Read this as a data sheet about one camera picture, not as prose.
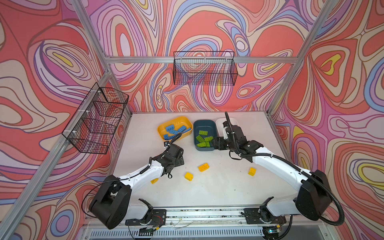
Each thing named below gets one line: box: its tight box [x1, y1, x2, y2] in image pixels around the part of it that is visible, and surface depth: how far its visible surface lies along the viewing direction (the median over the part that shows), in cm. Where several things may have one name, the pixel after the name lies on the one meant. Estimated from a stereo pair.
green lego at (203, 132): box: [198, 130, 208, 136], surface depth 109 cm
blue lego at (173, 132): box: [168, 130, 178, 135], surface depth 110 cm
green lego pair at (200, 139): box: [196, 135, 206, 143], surface depth 103 cm
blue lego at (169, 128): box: [166, 124, 175, 132], surface depth 110 cm
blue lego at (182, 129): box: [178, 125, 187, 133], surface depth 110 cm
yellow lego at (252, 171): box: [248, 167, 257, 177], surface depth 88 cm
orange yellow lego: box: [198, 163, 210, 173], surface depth 92 cm
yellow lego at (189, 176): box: [184, 172, 194, 182], surface depth 88 cm
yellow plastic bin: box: [157, 116, 194, 142], surface depth 110 cm
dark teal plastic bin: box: [193, 120, 218, 151], surface depth 109 cm
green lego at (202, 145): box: [196, 142, 207, 148], surface depth 100 cm
